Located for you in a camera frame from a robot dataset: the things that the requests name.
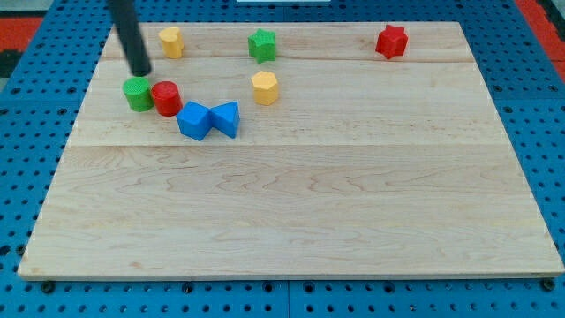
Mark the wooden board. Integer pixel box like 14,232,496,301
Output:
19,22,564,281

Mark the blue triangular prism block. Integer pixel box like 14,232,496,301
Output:
210,101,240,139

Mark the yellow hexagon block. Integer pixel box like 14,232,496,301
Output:
251,71,279,106

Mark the blue cube block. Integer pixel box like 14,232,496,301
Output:
176,101,212,141

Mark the green star block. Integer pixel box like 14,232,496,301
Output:
248,28,276,64

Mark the red cylinder block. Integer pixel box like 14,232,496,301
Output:
151,81,183,117

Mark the red star block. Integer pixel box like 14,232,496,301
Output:
375,24,409,59

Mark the green cylinder block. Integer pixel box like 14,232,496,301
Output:
122,77,154,112

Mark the yellow heart block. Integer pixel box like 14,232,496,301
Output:
158,26,185,59

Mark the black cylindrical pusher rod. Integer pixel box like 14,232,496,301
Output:
107,0,152,77

